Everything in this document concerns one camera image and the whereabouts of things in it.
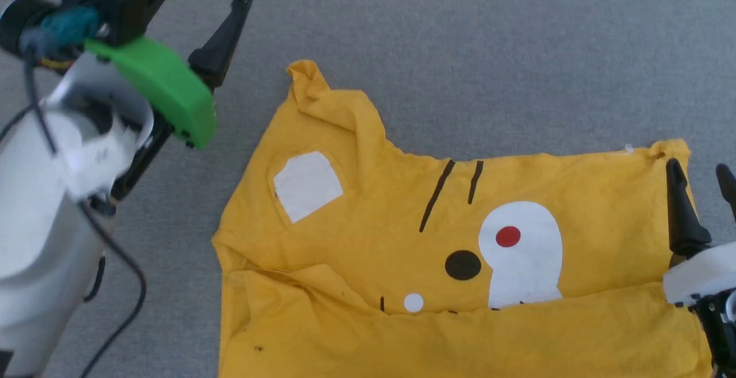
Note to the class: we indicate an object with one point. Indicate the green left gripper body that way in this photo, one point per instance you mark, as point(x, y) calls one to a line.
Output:
point(167, 84)

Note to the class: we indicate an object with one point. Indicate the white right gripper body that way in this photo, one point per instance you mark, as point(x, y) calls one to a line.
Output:
point(701, 274)

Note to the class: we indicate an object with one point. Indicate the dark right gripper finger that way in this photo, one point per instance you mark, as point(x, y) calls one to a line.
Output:
point(684, 217)
point(729, 182)

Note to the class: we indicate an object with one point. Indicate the yellow tiger-face t-shirt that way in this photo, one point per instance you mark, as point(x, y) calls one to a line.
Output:
point(374, 263)

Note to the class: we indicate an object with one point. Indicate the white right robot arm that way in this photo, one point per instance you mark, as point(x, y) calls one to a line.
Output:
point(721, 332)

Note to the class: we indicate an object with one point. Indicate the white paper label tag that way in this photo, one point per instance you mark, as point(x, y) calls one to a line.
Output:
point(98, 156)

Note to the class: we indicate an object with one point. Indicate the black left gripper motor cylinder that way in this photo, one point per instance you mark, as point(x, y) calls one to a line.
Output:
point(20, 21)

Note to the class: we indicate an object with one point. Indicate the grey fabric sofa seat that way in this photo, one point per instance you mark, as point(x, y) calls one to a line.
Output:
point(460, 50)

